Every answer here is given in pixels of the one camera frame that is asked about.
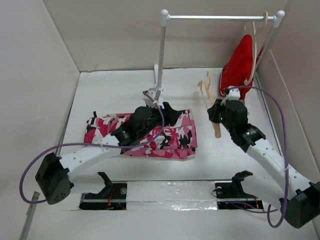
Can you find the red shorts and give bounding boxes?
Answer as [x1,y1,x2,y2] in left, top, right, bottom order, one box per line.
[218,34,253,97]

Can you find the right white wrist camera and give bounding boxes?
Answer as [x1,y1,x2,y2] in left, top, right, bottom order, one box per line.
[221,86,241,105]

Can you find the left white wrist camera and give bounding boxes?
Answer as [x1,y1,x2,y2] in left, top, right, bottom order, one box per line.
[143,88,164,109]

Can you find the beige hanger with red garment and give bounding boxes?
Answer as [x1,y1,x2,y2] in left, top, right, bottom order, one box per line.
[244,11,269,86]

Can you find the pink camouflage trousers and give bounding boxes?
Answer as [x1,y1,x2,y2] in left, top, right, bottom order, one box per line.
[83,109,198,160]

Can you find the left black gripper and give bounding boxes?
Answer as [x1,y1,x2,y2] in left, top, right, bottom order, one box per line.
[137,102,180,140]

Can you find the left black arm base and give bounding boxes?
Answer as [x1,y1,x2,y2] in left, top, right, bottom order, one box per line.
[79,171,128,211]

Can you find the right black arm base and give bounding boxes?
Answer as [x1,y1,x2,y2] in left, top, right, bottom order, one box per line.
[211,170,264,211]

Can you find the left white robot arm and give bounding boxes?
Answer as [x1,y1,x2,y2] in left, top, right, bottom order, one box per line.
[35,102,182,205]

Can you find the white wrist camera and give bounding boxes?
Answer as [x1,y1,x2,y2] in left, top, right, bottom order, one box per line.
[143,88,164,109]
[221,86,241,105]

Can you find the beige wooden hanger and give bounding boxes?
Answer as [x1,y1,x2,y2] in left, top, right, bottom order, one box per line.
[197,71,222,139]

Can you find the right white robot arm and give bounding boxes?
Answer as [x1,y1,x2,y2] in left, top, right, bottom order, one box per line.
[207,99,320,229]

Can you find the white clothes rack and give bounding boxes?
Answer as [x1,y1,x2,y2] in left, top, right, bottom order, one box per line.
[154,9,285,93]

